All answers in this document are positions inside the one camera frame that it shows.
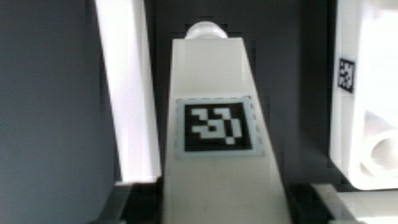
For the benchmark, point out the white L-shaped obstacle fence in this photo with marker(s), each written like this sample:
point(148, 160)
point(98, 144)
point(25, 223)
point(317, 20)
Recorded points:
point(125, 45)

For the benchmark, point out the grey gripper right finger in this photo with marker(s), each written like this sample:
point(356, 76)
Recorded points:
point(317, 206)

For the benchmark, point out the white desk top tray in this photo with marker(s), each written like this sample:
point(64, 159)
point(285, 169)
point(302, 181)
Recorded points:
point(365, 93)

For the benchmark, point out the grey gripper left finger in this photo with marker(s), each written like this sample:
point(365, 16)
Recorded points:
point(132, 205)

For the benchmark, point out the white leg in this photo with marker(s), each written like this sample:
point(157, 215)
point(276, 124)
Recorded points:
point(222, 186)

